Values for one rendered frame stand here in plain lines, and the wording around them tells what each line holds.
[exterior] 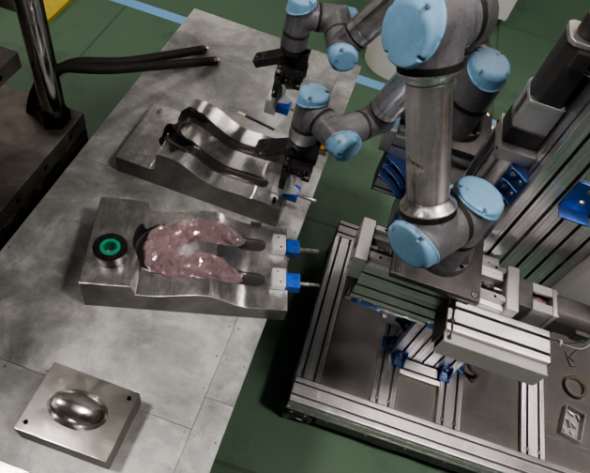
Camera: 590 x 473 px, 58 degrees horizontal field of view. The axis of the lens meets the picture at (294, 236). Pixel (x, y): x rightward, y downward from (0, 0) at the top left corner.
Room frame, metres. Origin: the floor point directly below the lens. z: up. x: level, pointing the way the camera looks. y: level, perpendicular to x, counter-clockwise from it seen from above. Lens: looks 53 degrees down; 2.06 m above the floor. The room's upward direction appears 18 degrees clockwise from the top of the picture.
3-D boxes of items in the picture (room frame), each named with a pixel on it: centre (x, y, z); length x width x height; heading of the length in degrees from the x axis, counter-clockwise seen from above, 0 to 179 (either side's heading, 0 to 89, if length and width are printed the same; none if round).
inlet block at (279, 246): (0.86, -0.01, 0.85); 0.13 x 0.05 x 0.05; 105
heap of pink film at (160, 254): (0.73, 0.23, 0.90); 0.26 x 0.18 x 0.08; 105
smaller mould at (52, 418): (0.28, 0.32, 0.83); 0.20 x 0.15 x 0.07; 88
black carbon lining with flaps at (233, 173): (1.08, 0.29, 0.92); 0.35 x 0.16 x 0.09; 88
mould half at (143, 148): (1.09, 0.30, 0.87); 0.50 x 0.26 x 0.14; 88
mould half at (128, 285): (0.73, 0.23, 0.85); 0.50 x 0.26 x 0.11; 105
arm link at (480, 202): (0.85, -0.35, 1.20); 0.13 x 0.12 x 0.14; 141
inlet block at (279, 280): (0.75, -0.04, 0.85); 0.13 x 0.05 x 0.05; 105
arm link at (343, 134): (0.97, -0.03, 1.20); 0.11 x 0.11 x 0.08; 51
